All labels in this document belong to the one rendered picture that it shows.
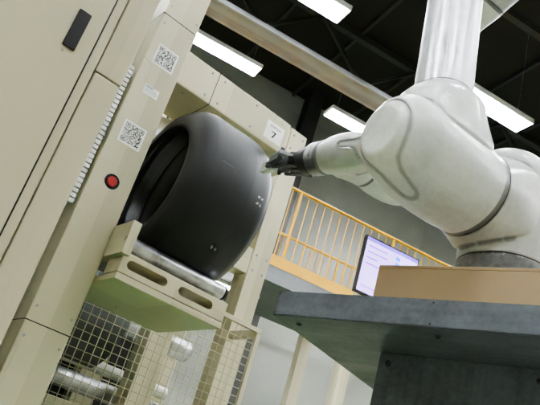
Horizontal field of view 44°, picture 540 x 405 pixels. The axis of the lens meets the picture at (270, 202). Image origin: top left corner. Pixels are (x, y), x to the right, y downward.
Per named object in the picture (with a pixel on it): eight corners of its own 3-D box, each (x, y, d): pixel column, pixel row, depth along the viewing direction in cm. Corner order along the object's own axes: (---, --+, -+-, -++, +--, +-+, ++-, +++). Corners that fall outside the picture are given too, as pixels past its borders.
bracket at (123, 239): (120, 251, 175) (134, 218, 179) (63, 267, 205) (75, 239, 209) (132, 257, 176) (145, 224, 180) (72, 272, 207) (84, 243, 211)
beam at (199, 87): (158, 68, 237) (173, 36, 243) (125, 90, 256) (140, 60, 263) (283, 155, 266) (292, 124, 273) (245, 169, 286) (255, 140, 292)
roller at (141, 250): (124, 237, 185) (119, 251, 183) (132, 233, 182) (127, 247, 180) (220, 288, 202) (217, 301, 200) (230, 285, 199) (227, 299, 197)
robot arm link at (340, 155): (307, 167, 165) (345, 189, 172) (349, 161, 152) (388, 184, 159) (320, 128, 168) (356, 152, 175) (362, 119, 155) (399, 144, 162)
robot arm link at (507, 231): (574, 284, 108) (584, 171, 118) (505, 236, 101) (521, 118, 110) (492, 295, 121) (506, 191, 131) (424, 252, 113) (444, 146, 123)
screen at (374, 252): (354, 289, 580) (367, 234, 603) (351, 290, 584) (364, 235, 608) (408, 315, 598) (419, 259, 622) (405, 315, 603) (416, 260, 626)
